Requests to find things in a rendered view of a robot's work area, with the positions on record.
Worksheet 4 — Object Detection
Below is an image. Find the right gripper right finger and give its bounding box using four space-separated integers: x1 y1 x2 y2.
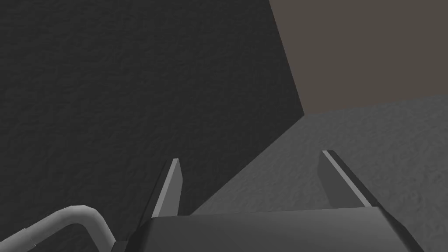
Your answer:
317 150 382 210

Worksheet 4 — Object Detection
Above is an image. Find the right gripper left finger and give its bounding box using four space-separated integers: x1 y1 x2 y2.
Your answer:
138 158 183 228

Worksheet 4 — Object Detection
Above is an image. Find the grey curved bar handle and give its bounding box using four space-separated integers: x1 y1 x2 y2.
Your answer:
0 205 117 252

